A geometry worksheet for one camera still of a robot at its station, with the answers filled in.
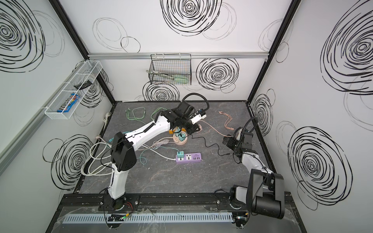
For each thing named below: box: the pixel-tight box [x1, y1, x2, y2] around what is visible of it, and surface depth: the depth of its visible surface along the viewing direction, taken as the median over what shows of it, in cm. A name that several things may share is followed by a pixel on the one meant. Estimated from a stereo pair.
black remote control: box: [73, 80, 93, 90], surface depth 81 cm
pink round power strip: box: [172, 131, 188, 146], surface depth 97 cm
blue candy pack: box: [56, 93, 81, 113], surface depth 72 cm
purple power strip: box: [175, 152, 203, 164], surface depth 88 cm
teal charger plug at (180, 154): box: [176, 150, 185, 158], surface depth 85 cm
